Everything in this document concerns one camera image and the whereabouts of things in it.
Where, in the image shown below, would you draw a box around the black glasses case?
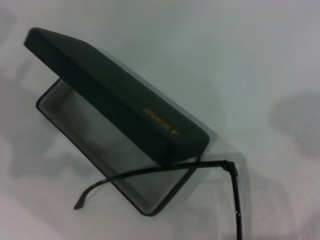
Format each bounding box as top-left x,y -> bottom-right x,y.
24,26 -> 216,217

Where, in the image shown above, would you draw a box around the black glasses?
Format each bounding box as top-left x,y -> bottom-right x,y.
73,159 -> 248,240

